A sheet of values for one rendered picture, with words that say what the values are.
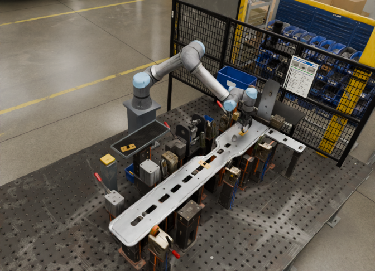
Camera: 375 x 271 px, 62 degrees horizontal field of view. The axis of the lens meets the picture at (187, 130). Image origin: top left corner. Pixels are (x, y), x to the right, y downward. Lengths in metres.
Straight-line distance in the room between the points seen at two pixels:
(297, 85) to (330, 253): 1.49
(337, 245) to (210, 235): 1.49
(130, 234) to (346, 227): 2.26
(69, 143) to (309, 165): 2.52
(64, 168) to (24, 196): 0.32
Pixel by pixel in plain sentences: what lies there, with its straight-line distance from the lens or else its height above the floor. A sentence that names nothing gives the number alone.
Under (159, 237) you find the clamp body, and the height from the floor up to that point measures 1.06.
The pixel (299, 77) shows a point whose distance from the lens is 2.57.
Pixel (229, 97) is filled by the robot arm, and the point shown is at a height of 1.36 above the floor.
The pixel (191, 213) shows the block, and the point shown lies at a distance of 1.72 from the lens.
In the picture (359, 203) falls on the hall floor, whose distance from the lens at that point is 3.67.
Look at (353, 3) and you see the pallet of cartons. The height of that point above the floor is 1.02.
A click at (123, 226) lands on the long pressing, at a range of 1.70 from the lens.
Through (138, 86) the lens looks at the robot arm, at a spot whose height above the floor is 1.29.
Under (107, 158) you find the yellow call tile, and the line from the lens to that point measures 1.81.
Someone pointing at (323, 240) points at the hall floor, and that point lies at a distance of 3.19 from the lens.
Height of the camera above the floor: 2.42
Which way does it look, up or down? 39 degrees down
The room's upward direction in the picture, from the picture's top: 6 degrees clockwise
